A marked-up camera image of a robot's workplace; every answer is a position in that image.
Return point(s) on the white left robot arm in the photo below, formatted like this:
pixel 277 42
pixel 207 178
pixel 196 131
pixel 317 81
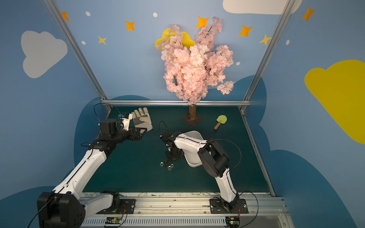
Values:
pixel 63 207

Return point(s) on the right green circuit board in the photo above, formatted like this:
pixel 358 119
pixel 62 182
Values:
pixel 232 222

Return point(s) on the aluminium back frame rail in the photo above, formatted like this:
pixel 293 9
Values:
pixel 173 103

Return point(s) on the green toy paddle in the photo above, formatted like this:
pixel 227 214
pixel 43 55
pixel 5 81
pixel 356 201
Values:
pixel 222 119

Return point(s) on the white storage box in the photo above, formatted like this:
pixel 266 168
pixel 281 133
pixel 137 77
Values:
pixel 191 142

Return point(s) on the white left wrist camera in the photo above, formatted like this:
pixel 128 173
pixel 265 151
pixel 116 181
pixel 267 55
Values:
pixel 125 119

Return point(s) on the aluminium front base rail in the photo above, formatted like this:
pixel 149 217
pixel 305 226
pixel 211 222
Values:
pixel 188 210

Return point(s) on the white canvas work glove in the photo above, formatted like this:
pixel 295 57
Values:
pixel 142 119

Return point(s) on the aluminium left frame post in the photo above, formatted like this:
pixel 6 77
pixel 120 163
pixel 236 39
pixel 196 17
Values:
pixel 66 31

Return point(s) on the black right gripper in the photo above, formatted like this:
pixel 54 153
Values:
pixel 171 152

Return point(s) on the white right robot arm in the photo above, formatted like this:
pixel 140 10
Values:
pixel 206 153

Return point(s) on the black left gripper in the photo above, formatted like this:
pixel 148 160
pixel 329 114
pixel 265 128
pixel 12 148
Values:
pixel 134 132

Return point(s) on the left green circuit board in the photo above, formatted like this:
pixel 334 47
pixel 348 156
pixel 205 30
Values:
pixel 113 221

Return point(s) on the pink blossom artificial tree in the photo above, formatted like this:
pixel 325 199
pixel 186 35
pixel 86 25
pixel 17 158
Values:
pixel 192 66

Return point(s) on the aluminium frame post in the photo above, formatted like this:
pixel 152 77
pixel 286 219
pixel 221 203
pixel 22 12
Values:
pixel 66 31
pixel 282 22

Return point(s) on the pile of steel nuts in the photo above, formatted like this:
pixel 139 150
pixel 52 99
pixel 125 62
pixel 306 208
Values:
pixel 167 165

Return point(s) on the aluminium right frame post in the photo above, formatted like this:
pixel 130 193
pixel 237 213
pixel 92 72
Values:
pixel 282 22

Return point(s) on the green circuit board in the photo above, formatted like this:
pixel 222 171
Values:
pixel 232 222
pixel 113 221

